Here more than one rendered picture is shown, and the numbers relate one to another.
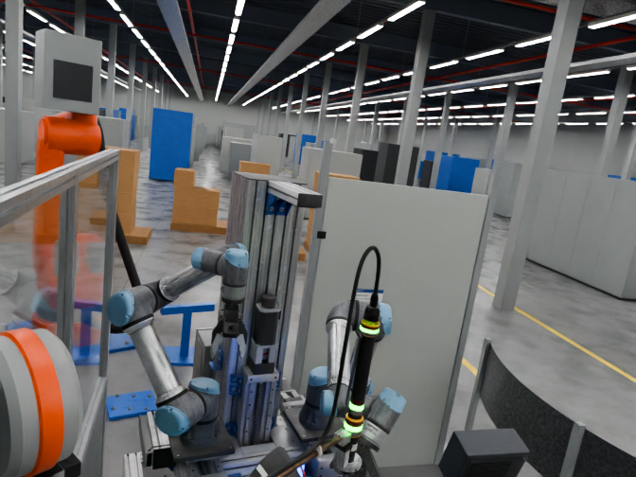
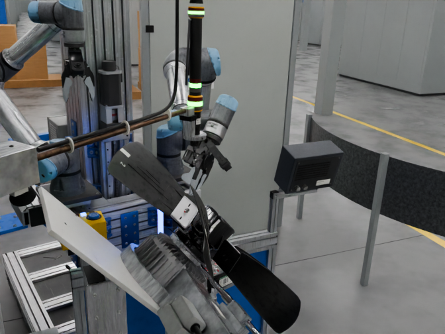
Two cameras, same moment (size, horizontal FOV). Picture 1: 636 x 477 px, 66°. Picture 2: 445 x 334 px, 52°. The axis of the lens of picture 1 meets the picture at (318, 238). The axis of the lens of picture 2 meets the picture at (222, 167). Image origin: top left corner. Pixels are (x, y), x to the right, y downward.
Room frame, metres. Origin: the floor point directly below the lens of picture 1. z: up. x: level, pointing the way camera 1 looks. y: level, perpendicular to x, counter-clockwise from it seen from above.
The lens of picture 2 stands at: (-0.24, -0.02, 1.84)
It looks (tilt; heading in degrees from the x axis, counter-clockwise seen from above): 20 degrees down; 351
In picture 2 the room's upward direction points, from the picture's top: 2 degrees clockwise
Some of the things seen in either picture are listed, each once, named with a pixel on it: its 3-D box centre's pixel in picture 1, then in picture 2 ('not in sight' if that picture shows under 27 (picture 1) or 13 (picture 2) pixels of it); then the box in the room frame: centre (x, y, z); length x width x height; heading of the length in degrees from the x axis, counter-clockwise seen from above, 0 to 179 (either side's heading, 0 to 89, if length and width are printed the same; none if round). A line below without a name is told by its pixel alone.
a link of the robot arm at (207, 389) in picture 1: (202, 397); (63, 154); (1.66, 0.35, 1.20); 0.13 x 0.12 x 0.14; 158
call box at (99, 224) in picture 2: not in sight; (82, 231); (1.31, 0.24, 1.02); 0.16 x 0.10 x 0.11; 107
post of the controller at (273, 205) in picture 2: not in sight; (273, 211); (1.55, -0.55, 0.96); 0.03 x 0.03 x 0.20; 17
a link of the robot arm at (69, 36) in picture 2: (232, 291); (73, 36); (1.48, 0.25, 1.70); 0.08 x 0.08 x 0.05
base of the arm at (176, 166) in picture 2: (317, 409); (168, 161); (1.88, -0.10, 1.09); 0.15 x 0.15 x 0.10
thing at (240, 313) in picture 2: not in sight; (239, 313); (0.72, -0.24, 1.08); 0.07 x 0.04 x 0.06; 27
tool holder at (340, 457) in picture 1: (347, 447); (193, 122); (1.04, -0.14, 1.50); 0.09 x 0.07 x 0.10; 142
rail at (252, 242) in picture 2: not in sight; (183, 257); (1.43, -0.14, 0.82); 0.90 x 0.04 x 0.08; 107
